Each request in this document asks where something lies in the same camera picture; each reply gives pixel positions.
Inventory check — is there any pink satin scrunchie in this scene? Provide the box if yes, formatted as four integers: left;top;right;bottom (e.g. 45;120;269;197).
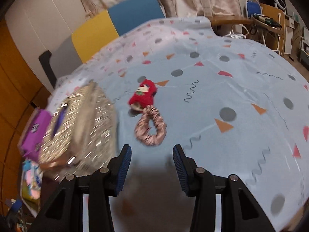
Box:
134;105;166;146

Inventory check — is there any blue tissue packet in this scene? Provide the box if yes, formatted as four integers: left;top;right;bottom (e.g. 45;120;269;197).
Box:
33;171;43;191

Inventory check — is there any gold rectangular tray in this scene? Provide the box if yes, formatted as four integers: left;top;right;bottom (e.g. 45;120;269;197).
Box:
20;159;43;217

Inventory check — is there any ornate silver tissue box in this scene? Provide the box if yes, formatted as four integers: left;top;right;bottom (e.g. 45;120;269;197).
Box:
38;82;117;182

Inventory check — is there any purple carton box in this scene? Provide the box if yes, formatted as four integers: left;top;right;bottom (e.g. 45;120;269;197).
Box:
18;107;52;162

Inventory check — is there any patterned light blue tablecloth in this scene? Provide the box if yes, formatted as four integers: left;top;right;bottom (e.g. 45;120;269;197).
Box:
48;17;308;231

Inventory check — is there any wooden side desk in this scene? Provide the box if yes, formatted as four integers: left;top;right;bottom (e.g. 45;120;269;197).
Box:
209;15;253;35

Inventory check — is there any grey yellow blue chair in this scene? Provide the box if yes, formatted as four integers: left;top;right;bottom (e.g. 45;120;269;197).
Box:
39;0;166;88

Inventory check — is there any white carton on desk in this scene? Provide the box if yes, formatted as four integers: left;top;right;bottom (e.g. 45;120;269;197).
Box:
200;0;213;18

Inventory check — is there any blue folding chair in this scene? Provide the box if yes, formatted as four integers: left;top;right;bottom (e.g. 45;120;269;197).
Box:
245;0;285;56

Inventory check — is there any small white fan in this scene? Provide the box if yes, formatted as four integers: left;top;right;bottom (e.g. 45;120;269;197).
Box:
274;0;286;14

